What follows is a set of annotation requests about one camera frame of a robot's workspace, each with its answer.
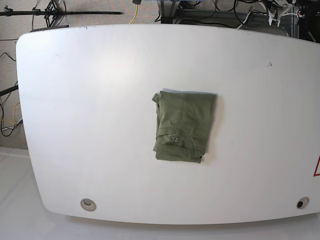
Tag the black tripod stand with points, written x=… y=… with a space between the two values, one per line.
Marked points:
x=51 y=13

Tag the left table grommet hole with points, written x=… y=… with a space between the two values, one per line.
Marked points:
x=88 y=205

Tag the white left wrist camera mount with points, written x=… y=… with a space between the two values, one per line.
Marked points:
x=278 y=9

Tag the green T-shirt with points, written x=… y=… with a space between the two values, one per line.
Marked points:
x=183 y=124

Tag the right table grommet hole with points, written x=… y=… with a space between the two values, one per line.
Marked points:
x=302 y=203

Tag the table grommet hole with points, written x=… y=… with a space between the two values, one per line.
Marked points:
x=302 y=203
x=88 y=205

